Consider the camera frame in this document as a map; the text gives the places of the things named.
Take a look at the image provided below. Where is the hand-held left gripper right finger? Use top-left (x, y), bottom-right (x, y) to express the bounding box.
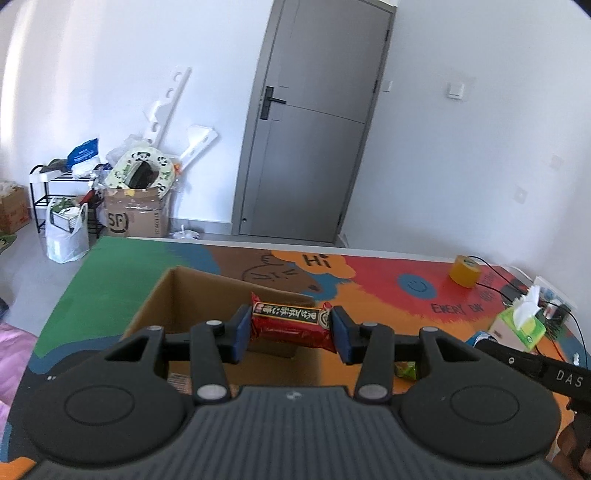
top-left (330, 306), bottom-right (483, 408)

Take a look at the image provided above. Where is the yellow tape roll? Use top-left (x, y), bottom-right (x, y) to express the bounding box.
top-left (449, 255), bottom-right (482, 288)

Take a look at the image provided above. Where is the brown logo cardboard box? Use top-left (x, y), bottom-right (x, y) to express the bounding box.
top-left (102, 185), bottom-right (171, 239)

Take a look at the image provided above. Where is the black cable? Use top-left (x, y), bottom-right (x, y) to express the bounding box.
top-left (468, 256), bottom-right (527, 296)

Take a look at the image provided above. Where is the blue plastic bag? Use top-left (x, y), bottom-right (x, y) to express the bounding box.
top-left (66, 137), bottom-right (100, 169)

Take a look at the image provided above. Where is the white plastic bag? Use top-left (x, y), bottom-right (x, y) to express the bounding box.
top-left (45, 198), bottom-right (90, 265)

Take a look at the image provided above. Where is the green tissue box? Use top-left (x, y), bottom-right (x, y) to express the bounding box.
top-left (488, 285), bottom-right (548, 352)

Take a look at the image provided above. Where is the black shoe rack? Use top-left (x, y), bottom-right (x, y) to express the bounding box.
top-left (29, 164), bottom-right (105, 238)

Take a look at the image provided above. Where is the small printed cardboard box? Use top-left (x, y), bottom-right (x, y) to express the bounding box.
top-left (0, 182), bottom-right (31, 234)

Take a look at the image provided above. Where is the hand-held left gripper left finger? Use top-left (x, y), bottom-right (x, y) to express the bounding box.
top-left (102, 305), bottom-right (254, 408)

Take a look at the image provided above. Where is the red snack bar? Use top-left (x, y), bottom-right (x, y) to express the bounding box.
top-left (249, 292), bottom-right (338, 354)

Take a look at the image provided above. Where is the tall white perforated board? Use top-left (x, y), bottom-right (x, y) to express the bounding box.
top-left (142, 67), bottom-right (192, 147)

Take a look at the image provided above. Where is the white power strip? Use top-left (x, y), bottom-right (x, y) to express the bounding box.
top-left (533, 276), bottom-right (578, 315)

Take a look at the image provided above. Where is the short white perforated board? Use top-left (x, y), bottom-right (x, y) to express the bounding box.
top-left (178, 124), bottom-right (218, 169)

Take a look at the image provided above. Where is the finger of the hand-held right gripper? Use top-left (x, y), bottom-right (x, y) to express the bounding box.
top-left (475, 339), bottom-right (546, 379)

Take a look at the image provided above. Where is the grey room door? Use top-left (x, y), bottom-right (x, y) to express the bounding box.
top-left (232, 0), bottom-right (397, 244)

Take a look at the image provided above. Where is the black door handle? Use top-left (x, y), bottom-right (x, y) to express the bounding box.
top-left (260, 86), bottom-right (287, 121)

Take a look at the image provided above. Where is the panda print toilet seat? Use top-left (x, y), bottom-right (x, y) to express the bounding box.
top-left (105, 142), bottom-right (176, 190)

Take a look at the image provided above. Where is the colourful cartoon table mat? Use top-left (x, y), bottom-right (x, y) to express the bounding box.
top-left (7, 236), bottom-right (591, 480)

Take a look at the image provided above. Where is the pink blanket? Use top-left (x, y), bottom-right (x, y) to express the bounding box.
top-left (0, 323), bottom-right (38, 444)

